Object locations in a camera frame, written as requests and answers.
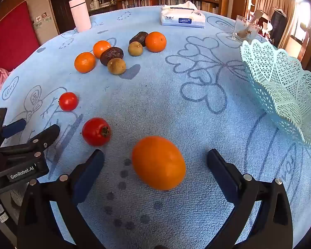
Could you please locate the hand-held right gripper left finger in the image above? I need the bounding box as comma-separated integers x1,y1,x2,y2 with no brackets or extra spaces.
17,149,105,249

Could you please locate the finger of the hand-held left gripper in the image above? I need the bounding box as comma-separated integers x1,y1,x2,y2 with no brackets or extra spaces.
0,124,61,163
0,107,27,151

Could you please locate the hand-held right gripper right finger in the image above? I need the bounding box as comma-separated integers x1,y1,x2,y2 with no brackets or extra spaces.
207,149,293,249

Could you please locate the large red tomato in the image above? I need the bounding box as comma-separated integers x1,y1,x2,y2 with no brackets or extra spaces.
82,117,112,147

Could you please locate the large orange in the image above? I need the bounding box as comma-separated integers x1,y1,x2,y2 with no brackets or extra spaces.
132,135,186,191

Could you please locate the small mandarin orange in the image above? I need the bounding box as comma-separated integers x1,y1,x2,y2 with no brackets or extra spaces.
145,31,167,53
93,40,112,59
74,52,96,73

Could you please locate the dark brown wrinkled fruit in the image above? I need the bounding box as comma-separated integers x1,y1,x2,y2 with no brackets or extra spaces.
129,31,149,47
100,47,124,66

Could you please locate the light green lattice plastic basket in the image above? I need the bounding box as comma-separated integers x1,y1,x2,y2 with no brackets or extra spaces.
240,39,311,153

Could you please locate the small red tomato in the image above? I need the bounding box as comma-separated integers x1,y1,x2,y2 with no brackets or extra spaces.
58,92,79,112

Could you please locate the brown kiwi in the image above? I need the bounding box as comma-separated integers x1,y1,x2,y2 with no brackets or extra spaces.
107,58,126,76
128,42,143,57

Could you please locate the pink thermos bottle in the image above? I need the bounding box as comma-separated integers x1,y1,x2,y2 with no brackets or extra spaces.
69,0,92,33

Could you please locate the dark wooden door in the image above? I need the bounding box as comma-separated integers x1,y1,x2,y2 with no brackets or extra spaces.
48,0,75,34

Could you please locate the clear drinking glass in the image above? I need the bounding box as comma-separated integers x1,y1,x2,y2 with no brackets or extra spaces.
231,15,261,43

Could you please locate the dark hanging coat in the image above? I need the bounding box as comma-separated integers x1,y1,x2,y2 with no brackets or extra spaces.
270,9,288,48

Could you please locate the metal spoon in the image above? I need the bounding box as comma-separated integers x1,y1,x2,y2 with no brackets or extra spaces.
242,10,265,38

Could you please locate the white and blue tissue pack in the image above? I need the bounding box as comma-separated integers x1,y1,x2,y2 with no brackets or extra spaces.
160,0,206,29

